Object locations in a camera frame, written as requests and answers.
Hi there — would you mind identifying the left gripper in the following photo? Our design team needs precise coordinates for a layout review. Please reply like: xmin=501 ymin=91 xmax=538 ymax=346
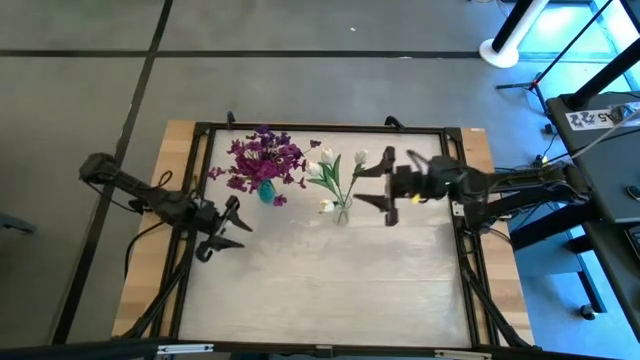
xmin=194 ymin=195 xmax=254 ymax=262

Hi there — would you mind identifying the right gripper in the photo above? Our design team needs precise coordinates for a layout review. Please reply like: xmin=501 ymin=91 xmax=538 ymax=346
xmin=352 ymin=146 xmax=441 ymax=227

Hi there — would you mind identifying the clear glass vase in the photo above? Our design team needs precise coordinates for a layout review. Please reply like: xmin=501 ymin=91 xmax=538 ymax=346
xmin=332 ymin=197 xmax=354 ymax=226

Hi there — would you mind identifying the purple artificial flower spray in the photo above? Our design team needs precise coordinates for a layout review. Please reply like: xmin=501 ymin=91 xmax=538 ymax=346
xmin=249 ymin=124 xmax=294 ymax=191
xmin=269 ymin=138 xmax=324 ymax=209
xmin=227 ymin=138 xmax=271 ymax=191
xmin=207 ymin=164 xmax=271 ymax=194

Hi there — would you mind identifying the blue textured glass vase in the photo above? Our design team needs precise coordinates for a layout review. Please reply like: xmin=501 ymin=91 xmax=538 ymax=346
xmin=256 ymin=178 xmax=279 ymax=205

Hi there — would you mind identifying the wooden table board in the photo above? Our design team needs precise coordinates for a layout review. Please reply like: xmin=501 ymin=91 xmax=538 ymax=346
xmin=110 ymin=118 xmax=536 ymax=346

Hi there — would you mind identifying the white round base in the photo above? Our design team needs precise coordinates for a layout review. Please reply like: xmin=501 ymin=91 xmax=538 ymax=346
xmin=478 ymin=37 xmax=521 ymax=70

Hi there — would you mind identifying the black tripod stand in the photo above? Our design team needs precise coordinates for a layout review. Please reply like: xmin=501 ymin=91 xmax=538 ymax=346
xmin=494 ymin=0 xmax=616 ymax=116

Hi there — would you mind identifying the black rig beam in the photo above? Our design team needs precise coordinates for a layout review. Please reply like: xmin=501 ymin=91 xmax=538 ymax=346
xmin=0 ymin=338 xmax=640 ymax=360

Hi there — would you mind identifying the white paper label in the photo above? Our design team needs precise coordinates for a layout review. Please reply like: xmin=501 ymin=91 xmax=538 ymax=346
xmin=564 ymin=110 xmax=617 ymax=132

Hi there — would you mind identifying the black and white pole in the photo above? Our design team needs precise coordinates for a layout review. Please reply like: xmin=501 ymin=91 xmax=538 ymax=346
xmin=492 ymin=0 xmax=551 ymax=54

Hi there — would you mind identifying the black desk with label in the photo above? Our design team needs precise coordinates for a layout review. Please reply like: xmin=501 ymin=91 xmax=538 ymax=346
xmin=544 ymin=92 xmax=640 ymax=346

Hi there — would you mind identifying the black metal table frame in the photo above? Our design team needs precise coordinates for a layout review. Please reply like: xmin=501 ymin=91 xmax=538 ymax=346
xmin=119 ymin=121 xmax=534 ymax=351

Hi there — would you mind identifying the black desk leg frame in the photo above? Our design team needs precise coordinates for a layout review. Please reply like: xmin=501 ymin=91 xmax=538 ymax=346
xmin=509 ymin=199 xmax=609 ymax=311

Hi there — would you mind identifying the black rig post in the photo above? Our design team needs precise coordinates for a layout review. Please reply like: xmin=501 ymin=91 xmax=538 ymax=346
xmin=567 ymin=37 xmax=640 ymax=109

